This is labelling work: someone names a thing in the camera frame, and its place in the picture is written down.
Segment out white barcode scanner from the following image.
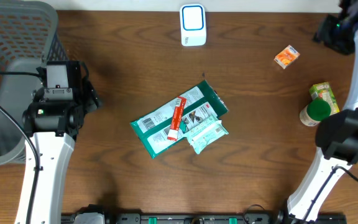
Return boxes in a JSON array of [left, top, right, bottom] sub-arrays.
[[180, 4, 207, 47]]

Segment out green 3M package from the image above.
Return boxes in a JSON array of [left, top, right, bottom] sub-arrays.
[[131, 80, 228, 159]]

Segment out mint green wipes pack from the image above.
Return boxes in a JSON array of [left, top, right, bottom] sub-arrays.
[[185, 114, 229, 154]]

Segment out small orange box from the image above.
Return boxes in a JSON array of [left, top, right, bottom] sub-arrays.
[[274, 45, 300, 69]]

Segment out white jar green lid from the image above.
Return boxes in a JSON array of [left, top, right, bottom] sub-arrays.
[[299, 98, 331, 126]]

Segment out green yellow juice carton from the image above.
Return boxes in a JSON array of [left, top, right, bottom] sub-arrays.
[[309, 82, 340, 115]]

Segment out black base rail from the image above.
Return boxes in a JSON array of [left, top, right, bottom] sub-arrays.
[[60, 212, 347, 224]]

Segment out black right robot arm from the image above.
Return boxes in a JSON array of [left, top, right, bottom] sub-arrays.
[[275, 0, 358, 223]]

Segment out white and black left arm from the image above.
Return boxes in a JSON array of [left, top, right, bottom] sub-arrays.
[[15, 78, 101, 223]]

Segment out red sachet packet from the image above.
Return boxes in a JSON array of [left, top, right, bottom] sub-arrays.
[[167, 96, 186, 141]]

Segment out dark grey plastic mesh basket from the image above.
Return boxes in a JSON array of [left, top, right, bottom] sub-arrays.
[[0, 1, 68, 165]]

